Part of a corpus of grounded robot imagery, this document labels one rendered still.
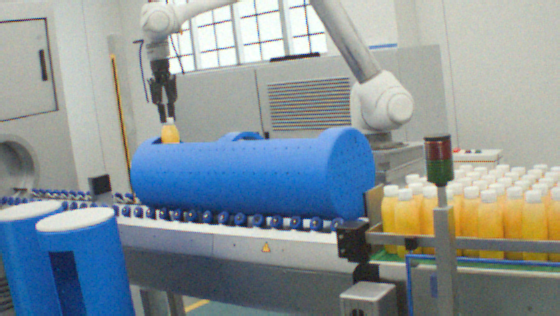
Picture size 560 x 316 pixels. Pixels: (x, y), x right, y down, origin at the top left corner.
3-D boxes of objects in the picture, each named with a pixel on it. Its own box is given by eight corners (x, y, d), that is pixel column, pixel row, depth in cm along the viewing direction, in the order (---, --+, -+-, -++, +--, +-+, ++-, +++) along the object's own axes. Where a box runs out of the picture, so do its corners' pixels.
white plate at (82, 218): (67, 208, 227) (68, 211, 227) (20, 228, 201) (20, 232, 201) (128, 206, 218) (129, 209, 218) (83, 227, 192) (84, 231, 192)
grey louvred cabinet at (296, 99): (229, 241, 547) (205, 71, 524) (458, 270, 403) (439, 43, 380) (181, 260, 508) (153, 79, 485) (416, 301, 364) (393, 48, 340)
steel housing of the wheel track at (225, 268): (50, 249, 337) (38, 189, 332) (414, 303, 207) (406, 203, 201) (8, 263, 315) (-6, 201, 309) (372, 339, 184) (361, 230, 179)
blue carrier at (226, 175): (189, 199, 260) (177, 129, 255) (380, 206, 207) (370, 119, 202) (137, 218, 238) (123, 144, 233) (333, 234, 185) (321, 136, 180)
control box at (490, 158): (450, 179, 212) (447, 149, 210) (505, 179, 200) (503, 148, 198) (438, 186, 204) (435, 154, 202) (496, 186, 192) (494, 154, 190)
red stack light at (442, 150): (431, 154, 141) (429, 137, 141) (457, 154, 137) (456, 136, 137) (419, 160, 136) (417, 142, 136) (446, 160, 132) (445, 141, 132)
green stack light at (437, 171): (433, 176, 142) (431, 155, 141) (459, 177, 138) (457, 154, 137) (421, 183, 137) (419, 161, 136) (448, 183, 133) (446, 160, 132)
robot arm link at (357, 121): (383, 130, 267) (379, 78, 265) (400, 132, 249) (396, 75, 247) (346, 134, 263) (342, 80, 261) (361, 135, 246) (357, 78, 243)
